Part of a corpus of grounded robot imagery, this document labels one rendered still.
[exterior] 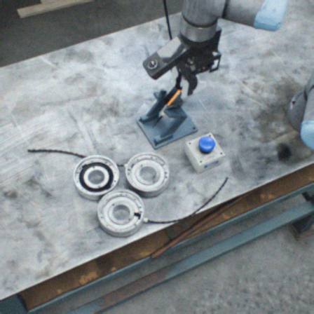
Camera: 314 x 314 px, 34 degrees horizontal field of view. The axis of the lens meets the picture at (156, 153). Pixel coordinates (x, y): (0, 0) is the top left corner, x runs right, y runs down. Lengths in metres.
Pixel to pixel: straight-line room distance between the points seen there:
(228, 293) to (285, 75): 0.89
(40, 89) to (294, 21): 0.78
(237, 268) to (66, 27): 1.44
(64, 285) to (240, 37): 0.85
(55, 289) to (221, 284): 0.79
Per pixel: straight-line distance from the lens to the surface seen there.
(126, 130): 1.30
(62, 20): 2.70
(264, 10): 0.98
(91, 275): 1.40
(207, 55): 1.13
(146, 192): 1.17
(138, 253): 1.42
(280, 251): 2.10
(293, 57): 1.53
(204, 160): 1.21
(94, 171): 1.21
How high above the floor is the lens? 1.88
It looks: 59 degrees down
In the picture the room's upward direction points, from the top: 6 degrees clockwise
